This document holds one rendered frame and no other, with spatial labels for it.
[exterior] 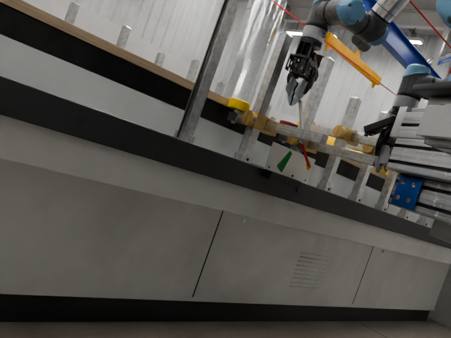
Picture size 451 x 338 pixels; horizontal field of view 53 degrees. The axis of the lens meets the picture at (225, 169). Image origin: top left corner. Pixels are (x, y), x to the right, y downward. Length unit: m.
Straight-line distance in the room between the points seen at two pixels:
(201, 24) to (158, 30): 1.20
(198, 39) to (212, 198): 9.31
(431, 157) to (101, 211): 0.98
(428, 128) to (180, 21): 9.44
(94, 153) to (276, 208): 0.77
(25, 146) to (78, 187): 0.34
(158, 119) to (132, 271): 0.54
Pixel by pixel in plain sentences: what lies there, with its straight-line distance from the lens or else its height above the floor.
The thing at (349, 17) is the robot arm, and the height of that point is 1.21.
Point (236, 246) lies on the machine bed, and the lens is 1.94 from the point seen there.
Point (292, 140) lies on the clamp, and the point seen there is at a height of 0.83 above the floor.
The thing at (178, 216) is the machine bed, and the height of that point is 0.43.
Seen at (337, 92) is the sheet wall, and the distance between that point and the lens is 12.49.
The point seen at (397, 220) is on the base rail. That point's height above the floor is 0.68.
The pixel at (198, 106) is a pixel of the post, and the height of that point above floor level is 0.81.
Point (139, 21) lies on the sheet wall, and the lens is 9.71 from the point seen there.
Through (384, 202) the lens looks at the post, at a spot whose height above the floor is 0.74.
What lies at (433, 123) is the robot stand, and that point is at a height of 0.91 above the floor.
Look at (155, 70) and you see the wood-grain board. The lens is 1.50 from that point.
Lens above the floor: 0.70
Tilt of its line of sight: 2 degrees down
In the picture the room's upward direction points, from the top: 19 degrees clockwise
